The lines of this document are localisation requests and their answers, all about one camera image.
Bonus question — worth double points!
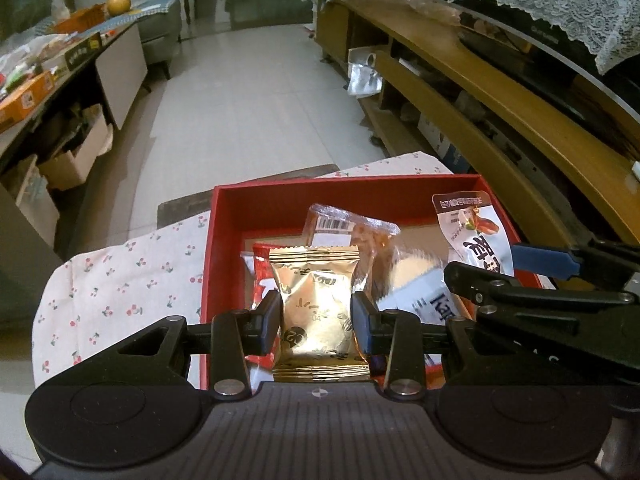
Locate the dark coffee table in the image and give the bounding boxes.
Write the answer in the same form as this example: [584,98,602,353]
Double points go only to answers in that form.
[0,22,148,261]

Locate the white packet with black print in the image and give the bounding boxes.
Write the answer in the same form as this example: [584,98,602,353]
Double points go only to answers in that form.
[375,250,476,327]

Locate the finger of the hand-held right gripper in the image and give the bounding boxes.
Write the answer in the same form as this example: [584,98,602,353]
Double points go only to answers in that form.
[510,237,640,292]
[442,260,640,318]

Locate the cherry print cloth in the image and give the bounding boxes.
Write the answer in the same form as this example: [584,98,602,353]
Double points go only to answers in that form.
[31,151,451,391]

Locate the white lace cloth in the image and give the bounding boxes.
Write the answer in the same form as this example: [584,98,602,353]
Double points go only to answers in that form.
[446,0,640,75]

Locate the wooden television stand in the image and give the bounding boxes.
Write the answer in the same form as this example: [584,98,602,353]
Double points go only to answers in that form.
[315,0,640,261]

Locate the silver foil bag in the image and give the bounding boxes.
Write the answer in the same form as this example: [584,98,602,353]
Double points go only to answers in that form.
[346,47,384,97]

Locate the pile of snack packets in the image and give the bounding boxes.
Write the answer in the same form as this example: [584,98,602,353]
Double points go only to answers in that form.
[0,34,71,92]

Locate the checked cloth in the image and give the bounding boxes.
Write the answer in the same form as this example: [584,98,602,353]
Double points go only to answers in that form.
[95,0,180,26]

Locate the white and blue box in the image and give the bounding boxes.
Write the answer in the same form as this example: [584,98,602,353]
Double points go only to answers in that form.
[417,110,473,171]

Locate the orange plastic basket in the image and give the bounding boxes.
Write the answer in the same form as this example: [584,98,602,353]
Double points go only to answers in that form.
[52,4,107,35]

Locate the clear wrapped pastry packet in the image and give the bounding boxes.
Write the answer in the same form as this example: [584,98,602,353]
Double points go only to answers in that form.
[304,203,401,307]

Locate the black snack box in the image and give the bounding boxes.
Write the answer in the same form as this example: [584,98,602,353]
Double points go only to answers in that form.
[64,31,103,72]

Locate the white storage bin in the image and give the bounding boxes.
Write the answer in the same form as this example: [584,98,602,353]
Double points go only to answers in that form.
[15,155,61,248]

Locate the red cardboard box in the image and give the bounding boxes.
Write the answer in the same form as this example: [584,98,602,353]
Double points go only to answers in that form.
[197,174,556,393]

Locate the dark wooden board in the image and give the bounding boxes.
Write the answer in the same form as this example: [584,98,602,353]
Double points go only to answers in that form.
[157,164,346,231]

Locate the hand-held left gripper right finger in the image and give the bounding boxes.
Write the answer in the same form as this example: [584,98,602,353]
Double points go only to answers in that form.
[350,292,473,402]

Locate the gold foil snack packet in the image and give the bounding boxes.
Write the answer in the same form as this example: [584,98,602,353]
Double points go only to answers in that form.
[268,245,372,383]

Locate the grey upholstered stool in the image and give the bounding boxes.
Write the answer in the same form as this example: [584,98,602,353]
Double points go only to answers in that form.
[135,0,183,79]

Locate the black television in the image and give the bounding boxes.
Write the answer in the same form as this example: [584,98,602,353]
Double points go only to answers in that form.
[440,0,640,133]

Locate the red snack packet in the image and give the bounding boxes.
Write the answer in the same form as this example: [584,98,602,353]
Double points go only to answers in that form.
[250,242,282,370]

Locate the white date snack packet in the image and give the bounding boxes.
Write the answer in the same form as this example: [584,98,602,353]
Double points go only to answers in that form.
[431,191,516,281]

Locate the open beige storage box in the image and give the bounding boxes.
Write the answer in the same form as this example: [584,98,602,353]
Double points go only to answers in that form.
[37,104,114,191]

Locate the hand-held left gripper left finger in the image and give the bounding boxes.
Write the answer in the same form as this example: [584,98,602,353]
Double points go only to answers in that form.
[67,291,283,401]

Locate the orange cardboard box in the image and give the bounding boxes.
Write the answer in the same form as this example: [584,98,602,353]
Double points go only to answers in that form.
[0,70,55,133]

